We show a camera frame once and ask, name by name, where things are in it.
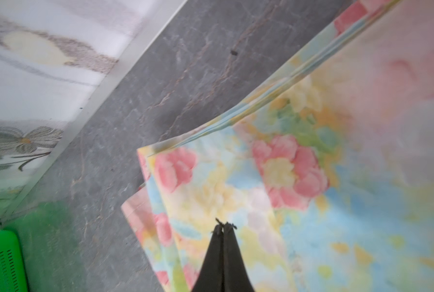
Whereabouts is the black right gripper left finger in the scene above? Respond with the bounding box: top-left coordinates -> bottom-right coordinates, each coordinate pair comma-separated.
192,219 -> 224,292

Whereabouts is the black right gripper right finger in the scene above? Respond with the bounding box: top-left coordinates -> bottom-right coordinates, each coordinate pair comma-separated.
223,223 -> 255,292

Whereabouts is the floral pastel skirt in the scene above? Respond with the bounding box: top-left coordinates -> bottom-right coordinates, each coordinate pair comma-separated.
122,1 -> 434,292

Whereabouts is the green plastic basket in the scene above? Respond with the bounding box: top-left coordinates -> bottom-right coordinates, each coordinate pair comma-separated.
0,229 -> 28,292

